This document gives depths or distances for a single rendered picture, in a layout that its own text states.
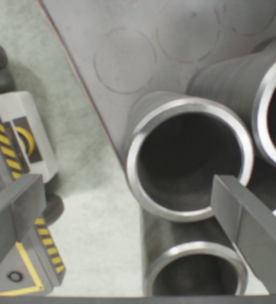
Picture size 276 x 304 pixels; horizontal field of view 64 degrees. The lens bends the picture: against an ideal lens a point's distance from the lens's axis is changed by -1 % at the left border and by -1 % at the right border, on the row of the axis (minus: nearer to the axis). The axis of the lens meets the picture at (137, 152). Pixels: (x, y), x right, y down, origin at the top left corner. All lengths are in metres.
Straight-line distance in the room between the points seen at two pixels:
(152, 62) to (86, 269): 0.84
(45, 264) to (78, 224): 0.34
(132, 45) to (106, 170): 0.45
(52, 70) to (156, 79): 0.39
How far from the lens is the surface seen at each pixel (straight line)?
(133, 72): 0.47
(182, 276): 0.38
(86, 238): 0.94
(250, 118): 0.23
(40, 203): 0.17
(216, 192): 0.16
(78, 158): 0.79
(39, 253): 0.58
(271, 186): 0.31
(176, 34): 0.49
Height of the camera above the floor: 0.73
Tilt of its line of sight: 73 degrees down
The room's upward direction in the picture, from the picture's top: 177 degrees clockwise
